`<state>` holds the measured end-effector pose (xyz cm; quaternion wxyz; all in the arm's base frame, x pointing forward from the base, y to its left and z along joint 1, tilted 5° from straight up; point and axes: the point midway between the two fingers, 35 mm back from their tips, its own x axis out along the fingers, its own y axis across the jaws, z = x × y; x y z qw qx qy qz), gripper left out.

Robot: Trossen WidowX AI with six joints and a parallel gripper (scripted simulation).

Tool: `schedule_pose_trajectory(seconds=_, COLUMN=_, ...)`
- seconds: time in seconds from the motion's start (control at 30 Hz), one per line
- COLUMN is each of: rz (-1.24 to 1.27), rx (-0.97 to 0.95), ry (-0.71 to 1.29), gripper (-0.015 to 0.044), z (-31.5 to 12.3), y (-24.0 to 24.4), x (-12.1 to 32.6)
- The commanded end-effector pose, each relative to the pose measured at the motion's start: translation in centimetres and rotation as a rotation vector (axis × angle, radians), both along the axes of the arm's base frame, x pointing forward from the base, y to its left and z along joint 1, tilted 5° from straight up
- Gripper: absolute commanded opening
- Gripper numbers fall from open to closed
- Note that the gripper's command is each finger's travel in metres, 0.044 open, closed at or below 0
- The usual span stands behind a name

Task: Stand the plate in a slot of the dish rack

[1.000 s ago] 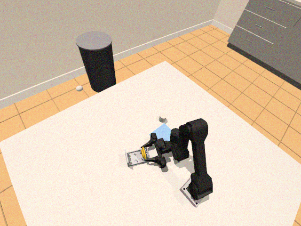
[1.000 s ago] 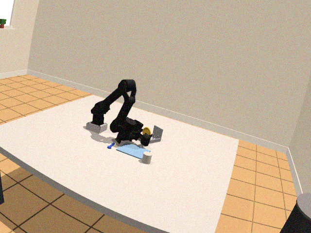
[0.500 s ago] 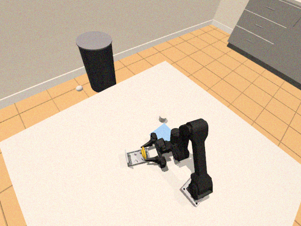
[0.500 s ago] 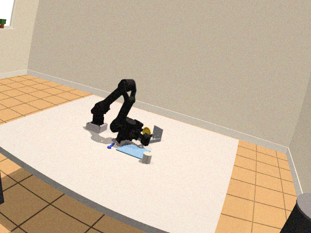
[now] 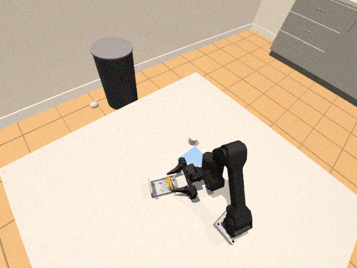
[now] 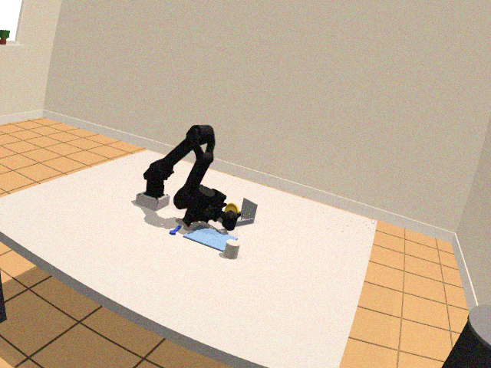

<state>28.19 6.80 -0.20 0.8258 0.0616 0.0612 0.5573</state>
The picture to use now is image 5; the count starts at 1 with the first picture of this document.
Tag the light blue flat mat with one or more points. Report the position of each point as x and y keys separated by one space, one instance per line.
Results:
x=193 y=156

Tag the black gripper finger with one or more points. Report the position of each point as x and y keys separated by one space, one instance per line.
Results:
x=182 y=190
x=177 y=169

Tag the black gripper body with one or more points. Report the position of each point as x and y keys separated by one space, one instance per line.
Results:
x=193 y=192

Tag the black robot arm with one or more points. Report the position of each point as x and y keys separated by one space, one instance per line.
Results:
x=234 y=156

